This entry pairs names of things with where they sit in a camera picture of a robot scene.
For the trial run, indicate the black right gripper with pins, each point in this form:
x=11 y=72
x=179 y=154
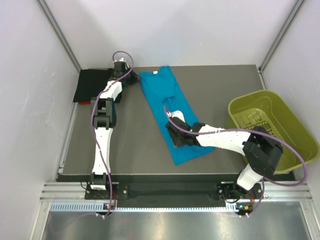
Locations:
x=176 y=142

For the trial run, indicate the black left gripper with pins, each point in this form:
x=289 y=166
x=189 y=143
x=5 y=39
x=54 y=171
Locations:
x=134 y=78

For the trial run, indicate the blue t-shirt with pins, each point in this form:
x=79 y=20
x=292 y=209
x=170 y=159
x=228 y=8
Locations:
x=161 y=89

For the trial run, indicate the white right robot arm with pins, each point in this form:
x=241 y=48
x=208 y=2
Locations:
x=261 y=151

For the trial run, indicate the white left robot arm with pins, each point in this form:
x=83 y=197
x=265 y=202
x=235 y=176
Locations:
x=103 y=120

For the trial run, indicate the folded black t-shirt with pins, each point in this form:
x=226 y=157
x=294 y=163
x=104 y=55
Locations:
x=90 y=83

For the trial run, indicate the folded red t-shirt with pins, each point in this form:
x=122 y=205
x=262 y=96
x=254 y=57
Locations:
x=84 y=102

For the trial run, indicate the green plastic laundry basket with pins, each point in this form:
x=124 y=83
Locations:
x=267 y=109

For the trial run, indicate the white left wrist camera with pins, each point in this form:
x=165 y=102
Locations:
x=122 y=60

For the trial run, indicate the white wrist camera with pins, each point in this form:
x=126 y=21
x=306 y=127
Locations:
x=122 y=60
x=176 y=114

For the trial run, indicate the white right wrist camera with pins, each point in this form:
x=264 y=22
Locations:
x=176 y=114

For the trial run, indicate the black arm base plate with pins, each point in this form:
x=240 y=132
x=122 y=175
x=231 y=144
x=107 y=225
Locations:
x=170 y=190

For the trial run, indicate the left aluminium corner post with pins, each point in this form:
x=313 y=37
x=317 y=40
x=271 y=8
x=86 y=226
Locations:
x=58 y=32

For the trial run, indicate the aluminium corner post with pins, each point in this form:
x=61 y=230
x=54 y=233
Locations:
x=298 y=4
x=58 y=32

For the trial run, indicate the aluminium front frame rail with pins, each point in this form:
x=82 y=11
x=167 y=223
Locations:
x=69 y=197

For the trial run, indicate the right aluminium corner post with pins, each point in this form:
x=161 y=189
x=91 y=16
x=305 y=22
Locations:
x=298 y=4

